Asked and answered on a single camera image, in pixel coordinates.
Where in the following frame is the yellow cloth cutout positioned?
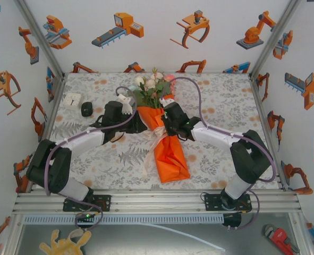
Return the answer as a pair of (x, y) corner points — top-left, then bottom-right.
(39, 228), (92, 255)

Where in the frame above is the cream ribbon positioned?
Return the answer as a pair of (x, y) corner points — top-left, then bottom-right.
(141, 124), (171, 179)

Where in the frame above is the artificial flower bouquet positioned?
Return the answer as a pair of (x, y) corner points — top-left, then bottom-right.
(131, 66), (177, 109)

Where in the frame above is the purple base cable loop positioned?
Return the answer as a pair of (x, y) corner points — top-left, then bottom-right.
(75, 204), (104, 231)
(224, 198), (262, 231)

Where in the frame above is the aluminium side rail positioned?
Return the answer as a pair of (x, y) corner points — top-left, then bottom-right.
(248, 73), (290, 191)
(26, 73), (67, 193)

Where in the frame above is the floral patterned tablecloth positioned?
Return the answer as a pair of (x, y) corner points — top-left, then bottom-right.
(36, 72), (282, 191)

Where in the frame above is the aluminium corner post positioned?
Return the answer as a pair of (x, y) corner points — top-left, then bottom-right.
(249, 0), (303, 78)
(13, 0), (66, 78)

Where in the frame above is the black controller with green light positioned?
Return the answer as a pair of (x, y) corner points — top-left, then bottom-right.
(75, 212), (95, 223)

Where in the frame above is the aluminium frame rail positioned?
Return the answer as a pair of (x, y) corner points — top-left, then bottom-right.
(12, 190), (302, 215)

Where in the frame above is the white slotted cable duct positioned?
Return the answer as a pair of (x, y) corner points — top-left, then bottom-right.
(22, 214), (224, 224)

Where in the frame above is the orange wrapping paper sheet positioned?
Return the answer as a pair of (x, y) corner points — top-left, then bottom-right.
(137, 106), (191, 184)

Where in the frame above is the white square box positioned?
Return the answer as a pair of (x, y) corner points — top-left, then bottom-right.
(63, 92), (82, 110)

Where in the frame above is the small black rounded device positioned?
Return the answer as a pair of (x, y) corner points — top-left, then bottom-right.
(81, 101), (94, 117)

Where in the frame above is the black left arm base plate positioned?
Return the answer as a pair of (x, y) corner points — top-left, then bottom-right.
(63, 194), (112, 213)

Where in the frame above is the thin white strip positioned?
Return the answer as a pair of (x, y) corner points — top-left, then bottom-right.
(135, 222), (226, 252)

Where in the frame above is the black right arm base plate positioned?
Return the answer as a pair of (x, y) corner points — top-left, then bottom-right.
(203, 193), (253, 213)

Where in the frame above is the red pipe wrench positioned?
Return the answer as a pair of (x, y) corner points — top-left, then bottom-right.
(262, 224), (301, 254)

